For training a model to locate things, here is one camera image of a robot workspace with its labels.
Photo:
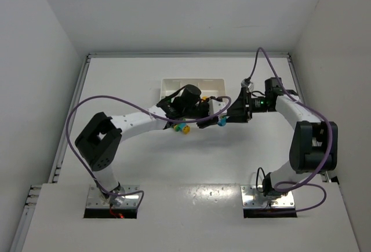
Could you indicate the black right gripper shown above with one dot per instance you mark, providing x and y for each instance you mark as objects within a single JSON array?
[{"x": 247, "y": 105}]

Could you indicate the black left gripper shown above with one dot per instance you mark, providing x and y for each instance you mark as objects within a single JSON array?
[{"x": 204, "y": 112}]

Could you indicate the teal green lego stack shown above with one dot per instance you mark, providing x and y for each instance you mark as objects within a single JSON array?
[{"x": 222, "y": 121}]

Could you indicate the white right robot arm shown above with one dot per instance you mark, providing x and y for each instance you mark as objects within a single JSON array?
[{"x": 314, "y": 144}]

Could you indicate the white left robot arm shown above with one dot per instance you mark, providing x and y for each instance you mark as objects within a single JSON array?
[{"x": 99, "y": 140}]

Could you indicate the bee lego stack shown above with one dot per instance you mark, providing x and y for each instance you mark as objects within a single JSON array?
[{"x": 182, "y": 127}]

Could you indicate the white divided container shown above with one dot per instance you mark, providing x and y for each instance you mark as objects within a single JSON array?
[{"x": 203, "y": 88}]

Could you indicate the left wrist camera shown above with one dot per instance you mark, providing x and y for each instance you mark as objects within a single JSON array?
[{"x": 217, "y": 107}]

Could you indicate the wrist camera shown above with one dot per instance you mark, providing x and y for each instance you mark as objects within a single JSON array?
[
  {"x": 217, "y": 107},
  {"x": 248, "y": 84}
]

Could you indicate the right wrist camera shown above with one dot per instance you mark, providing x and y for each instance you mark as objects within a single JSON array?
[{"x": 248, "y": 84}]

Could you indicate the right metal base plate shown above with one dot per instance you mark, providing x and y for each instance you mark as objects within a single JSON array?
[{"x": 252, "y": 199}]

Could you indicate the metal base plate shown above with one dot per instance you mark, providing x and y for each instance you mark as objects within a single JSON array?
[
  {"x": 96, "y": 199},
  {"x": 252, "y": 199}
]

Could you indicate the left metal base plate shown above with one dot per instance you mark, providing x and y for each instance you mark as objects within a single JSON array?
[{"x": 96, "y": 199}]

